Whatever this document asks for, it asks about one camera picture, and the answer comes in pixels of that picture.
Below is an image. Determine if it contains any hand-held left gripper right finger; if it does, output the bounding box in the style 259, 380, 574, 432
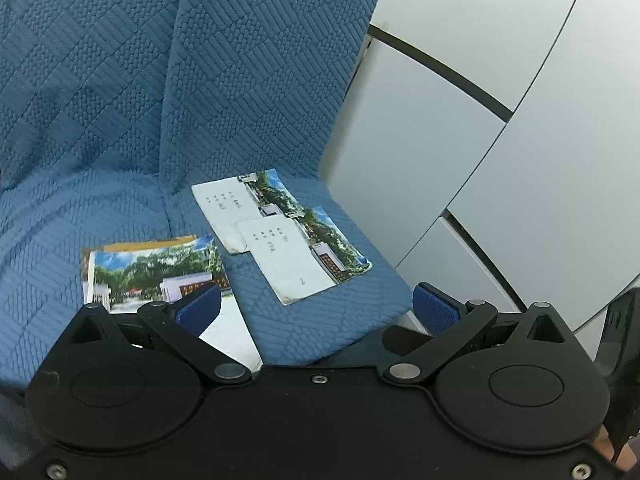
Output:
382, 282, 576, 386

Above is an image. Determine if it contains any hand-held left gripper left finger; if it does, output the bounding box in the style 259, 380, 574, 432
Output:
67, 284, 253, 386

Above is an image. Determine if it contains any purple book with yellow band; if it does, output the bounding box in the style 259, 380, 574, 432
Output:
102, 237, 198, 254

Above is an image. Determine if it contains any landscape cover booklet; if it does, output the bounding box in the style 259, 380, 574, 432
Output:
237, 205, 373, 307
191, 169, 311, 256
82, 234, 263, 368

